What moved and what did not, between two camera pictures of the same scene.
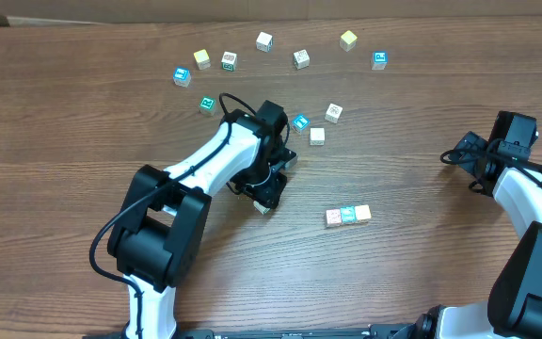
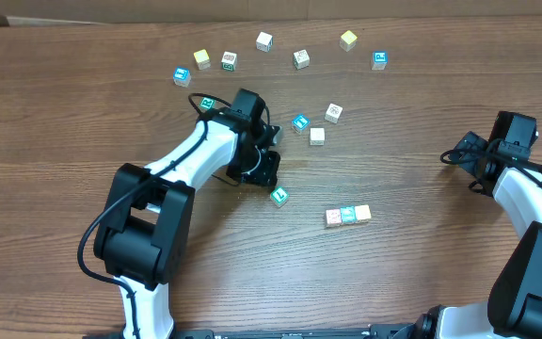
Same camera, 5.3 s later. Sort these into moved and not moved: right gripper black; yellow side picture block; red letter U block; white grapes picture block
Moved: white grapes picture block
Not moved: red letter U block; yellow side picture block; right gripper black
